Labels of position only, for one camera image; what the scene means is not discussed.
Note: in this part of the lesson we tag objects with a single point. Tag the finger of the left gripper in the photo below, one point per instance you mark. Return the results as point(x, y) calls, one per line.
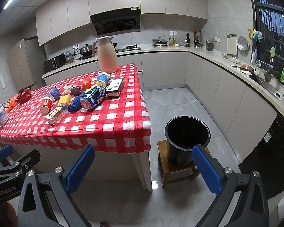
point(5, 152)

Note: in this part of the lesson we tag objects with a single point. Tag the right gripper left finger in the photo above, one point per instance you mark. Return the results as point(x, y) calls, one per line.
point(35, 208)

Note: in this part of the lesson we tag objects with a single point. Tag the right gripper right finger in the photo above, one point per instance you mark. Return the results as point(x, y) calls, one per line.
point(252, 206)

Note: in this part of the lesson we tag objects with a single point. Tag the white blue small carton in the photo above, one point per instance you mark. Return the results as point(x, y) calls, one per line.
point(57, 114)

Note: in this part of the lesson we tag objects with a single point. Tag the red paper cup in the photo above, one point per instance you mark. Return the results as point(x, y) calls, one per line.
point(46, 105)

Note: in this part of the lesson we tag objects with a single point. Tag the blue paper bowl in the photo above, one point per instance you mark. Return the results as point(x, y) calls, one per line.
point(54, 93)

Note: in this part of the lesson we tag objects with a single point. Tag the yellow sponge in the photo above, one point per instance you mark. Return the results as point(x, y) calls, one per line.
point(64, 99)

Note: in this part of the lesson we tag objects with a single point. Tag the blue cloth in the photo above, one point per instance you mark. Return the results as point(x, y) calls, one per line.
point(75, 105)

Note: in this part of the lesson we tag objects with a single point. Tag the white tissue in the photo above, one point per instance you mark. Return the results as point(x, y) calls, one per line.
point(66, 89)

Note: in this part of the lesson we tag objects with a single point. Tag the steel wool scrubber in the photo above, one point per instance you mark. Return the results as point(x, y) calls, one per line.
point(76, 90)

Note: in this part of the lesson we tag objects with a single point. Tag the blue pepsi can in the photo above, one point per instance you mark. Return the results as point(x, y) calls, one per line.
point(93, 98)

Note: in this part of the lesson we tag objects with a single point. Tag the red plastic bag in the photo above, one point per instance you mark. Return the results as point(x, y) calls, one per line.
point(86, 83)

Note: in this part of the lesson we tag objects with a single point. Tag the yellow cloth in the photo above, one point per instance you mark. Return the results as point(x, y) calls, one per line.
point(101, 83)

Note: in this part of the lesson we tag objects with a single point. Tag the green white carton box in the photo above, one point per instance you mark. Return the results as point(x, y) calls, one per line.
point(115, 87)

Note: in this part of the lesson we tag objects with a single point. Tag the blue paper cup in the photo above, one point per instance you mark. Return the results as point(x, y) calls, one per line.
point(104, 77)

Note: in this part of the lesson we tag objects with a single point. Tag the black trash bucket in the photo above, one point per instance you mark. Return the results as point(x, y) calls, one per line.
point(182, 134)

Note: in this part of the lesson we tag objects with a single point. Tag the person left hand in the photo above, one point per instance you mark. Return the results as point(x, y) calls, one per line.
point(7, 215)

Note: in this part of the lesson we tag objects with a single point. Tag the tissue pack on table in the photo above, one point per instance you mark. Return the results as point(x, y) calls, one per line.
point(3, 115)

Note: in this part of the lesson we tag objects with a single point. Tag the orange plastic bag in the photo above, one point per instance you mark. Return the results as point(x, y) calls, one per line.
point(8, 106)

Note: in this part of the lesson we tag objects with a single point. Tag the red box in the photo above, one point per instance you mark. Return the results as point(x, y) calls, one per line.
point(24, 96)

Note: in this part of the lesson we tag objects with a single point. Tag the black dishwasher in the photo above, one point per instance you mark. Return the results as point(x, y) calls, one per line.
point(268, 159)

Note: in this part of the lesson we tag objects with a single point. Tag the wooden stool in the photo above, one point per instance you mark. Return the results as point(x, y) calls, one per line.
point(166, 168)

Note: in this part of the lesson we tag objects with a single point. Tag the refrigerator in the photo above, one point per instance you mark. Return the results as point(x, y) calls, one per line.
point(26, 62)

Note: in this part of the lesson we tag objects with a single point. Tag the black microwave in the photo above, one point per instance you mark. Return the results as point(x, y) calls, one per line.
point(55, 62)

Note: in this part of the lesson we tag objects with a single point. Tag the red checkered tablecloth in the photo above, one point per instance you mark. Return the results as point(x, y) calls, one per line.
point(119, 125)

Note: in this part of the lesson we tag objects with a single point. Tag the teal ceramic vase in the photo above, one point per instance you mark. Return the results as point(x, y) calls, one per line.
point(69, 57)

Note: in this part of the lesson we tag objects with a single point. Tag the pink thermos jug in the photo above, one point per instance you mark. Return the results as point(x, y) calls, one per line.
point(106, 54)

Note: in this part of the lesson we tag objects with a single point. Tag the green bottle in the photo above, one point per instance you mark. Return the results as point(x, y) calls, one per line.
point(281, 80)

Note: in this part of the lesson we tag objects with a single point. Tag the sink faucet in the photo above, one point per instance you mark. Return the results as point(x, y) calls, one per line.
point(268, 67)

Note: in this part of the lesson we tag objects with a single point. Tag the gas stove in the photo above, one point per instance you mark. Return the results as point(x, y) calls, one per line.
point(128, 48)

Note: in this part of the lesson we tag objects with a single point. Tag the metal strainer plate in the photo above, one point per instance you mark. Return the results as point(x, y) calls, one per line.
point(242, 43)

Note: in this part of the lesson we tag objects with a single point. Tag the utensil holder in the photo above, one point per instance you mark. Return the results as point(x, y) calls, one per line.
point(210, 44)

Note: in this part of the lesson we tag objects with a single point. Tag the white cutting board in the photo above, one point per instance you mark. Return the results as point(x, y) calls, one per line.
point(232, 44)

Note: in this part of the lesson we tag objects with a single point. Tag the black range hood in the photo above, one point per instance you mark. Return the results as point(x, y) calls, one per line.
point(116, 20)

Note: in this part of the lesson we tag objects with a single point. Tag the dark wine bottle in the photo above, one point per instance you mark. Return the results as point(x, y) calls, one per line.
point(187, 40)

